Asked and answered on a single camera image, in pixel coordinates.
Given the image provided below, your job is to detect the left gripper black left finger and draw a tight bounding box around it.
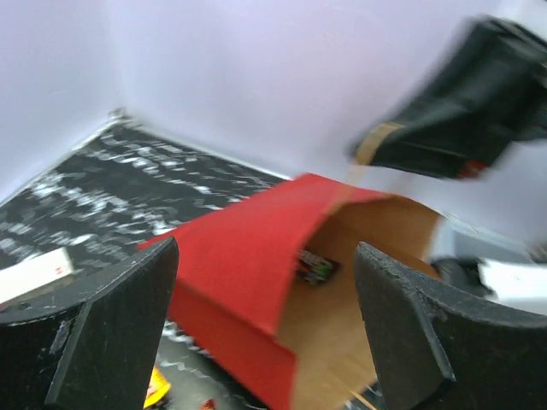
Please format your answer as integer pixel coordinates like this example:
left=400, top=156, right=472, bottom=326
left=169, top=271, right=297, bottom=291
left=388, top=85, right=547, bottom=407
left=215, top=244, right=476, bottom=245
left=1, top=237, right=179, bottom=409

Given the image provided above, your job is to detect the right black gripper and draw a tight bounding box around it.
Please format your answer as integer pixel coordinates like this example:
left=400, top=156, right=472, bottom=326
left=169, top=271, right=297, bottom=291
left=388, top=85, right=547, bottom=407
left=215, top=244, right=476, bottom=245
left=350, top=16, right=546, bottom=179

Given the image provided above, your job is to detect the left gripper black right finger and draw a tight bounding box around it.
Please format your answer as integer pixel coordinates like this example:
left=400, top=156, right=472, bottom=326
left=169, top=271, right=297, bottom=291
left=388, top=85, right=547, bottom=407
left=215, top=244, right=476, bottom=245
left=354, top=243, right=546, bottom=409

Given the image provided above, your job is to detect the yellow peanut candy packet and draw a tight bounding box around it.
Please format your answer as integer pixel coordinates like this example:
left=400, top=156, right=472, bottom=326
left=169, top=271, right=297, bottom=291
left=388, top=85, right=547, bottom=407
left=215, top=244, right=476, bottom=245
left=144, top=366, right=172, bottom=409

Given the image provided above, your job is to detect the purple snack wrapper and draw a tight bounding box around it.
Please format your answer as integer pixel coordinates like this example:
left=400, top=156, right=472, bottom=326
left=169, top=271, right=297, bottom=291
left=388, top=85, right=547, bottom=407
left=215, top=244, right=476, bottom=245
left=297, top=249, right=341, bottom=286

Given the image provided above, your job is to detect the red brown paper bag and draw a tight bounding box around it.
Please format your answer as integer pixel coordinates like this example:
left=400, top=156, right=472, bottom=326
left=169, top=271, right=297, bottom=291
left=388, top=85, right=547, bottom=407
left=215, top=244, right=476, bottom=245
left=136, top=164, right=448, bottom=410

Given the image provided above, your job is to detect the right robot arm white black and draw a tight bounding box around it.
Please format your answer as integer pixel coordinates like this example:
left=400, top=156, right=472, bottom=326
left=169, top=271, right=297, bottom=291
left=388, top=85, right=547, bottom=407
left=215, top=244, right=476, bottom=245
left=351, top=17, right=546, bottom=312

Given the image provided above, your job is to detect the small white red box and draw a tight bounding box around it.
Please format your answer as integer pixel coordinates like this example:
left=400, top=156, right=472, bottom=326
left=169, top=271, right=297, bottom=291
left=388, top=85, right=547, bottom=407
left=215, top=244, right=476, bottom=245
left=1, top=248, right=74, bottom=305

